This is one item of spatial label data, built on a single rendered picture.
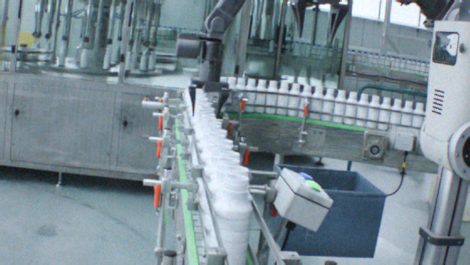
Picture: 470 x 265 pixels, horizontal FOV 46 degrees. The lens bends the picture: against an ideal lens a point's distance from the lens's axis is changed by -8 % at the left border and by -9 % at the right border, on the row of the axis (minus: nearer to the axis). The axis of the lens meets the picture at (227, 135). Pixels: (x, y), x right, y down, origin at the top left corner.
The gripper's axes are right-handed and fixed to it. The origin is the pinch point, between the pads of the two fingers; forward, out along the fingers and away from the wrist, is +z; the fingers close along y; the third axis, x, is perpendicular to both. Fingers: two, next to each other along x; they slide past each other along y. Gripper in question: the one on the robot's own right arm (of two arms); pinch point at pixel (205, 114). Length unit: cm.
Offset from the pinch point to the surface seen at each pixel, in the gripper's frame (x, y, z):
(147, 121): -305, 21, 53
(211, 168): 49.1, 1.5, 3.2
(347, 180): -41, -57, 24
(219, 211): 73, 2, 4
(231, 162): 58, -1, 0
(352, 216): -11, -50, 28
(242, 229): 74, -2, 6
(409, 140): -101, -107, 15
